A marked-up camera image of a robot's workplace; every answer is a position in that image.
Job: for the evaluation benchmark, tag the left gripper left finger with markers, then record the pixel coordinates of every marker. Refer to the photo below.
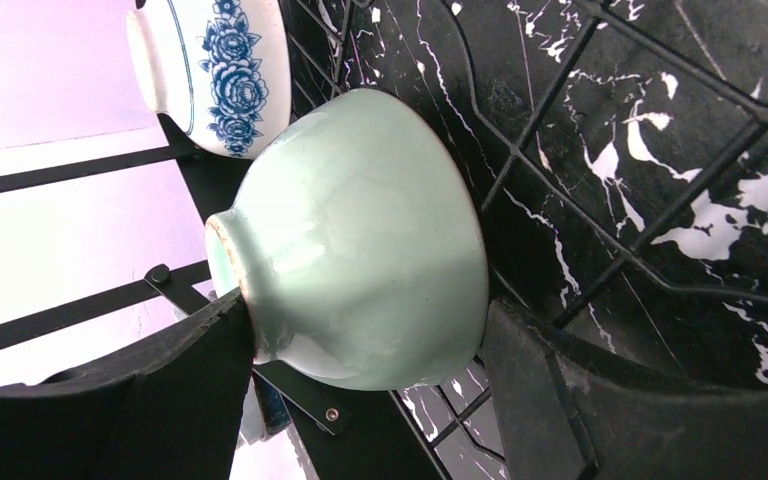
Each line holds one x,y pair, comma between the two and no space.
166,407

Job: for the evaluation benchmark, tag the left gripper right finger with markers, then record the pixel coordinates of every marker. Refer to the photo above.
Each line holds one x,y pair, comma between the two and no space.
567,409

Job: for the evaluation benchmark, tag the pale green ceramic bowl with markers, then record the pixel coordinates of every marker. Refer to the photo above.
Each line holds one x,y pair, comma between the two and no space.
355,245

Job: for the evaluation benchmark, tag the black wire dish rack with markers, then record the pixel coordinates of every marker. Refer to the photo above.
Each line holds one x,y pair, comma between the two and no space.
616,153

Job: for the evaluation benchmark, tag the blue white patterned bowl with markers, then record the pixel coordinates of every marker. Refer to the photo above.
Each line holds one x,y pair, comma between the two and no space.
219,69

